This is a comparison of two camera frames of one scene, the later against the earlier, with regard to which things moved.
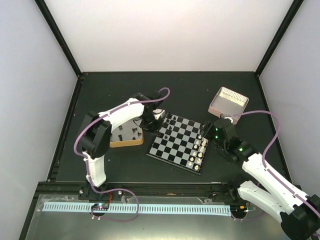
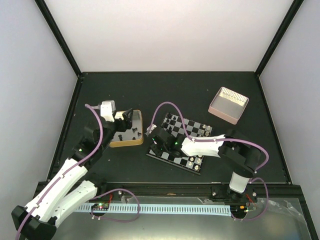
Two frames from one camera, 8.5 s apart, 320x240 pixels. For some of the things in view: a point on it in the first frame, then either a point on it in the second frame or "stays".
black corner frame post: [59, 35] stays
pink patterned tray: [228, 102] stays
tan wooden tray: [129, 134] stays
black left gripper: [153, 130] -> [127, 121]
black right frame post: [294, 8] stays
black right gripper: [206, 131] -> [156, 151]
